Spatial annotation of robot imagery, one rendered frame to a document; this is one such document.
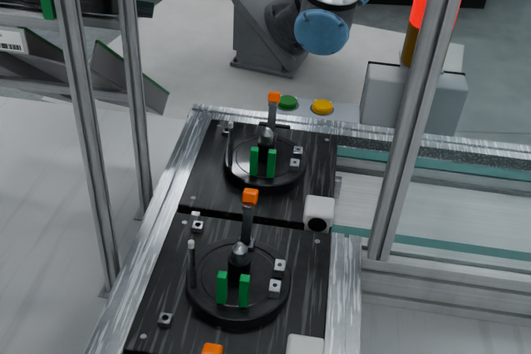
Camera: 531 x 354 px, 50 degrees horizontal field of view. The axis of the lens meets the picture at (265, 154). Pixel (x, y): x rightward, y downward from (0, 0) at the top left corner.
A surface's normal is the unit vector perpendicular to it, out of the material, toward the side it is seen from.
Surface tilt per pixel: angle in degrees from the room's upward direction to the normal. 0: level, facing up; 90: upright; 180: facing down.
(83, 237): 0
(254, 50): 90
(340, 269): 0
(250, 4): 45
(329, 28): 102
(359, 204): 0
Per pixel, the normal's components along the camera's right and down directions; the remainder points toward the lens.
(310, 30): -0.27, 0.73
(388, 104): -0.14, 0.61
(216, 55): 0.06, -0.79
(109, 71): 0.95, 0.23
